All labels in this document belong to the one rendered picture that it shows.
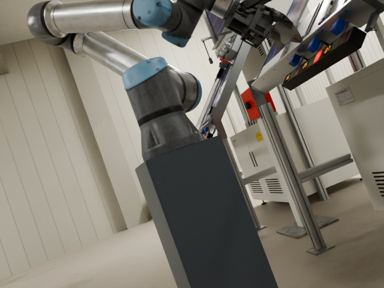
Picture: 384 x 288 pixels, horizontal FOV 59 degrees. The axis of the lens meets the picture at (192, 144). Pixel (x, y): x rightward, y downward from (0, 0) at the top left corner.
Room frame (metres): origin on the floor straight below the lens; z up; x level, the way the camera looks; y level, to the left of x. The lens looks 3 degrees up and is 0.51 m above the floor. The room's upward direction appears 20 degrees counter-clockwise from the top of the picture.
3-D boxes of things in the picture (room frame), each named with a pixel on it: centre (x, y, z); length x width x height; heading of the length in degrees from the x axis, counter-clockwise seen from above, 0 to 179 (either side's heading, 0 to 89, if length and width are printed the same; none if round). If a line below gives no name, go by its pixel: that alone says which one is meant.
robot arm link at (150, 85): (0.82, 0.04, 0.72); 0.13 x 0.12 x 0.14; 155
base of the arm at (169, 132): (0.81, 0.05, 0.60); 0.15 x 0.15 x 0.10
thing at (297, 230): (1.79, -0.41, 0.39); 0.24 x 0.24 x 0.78; 12
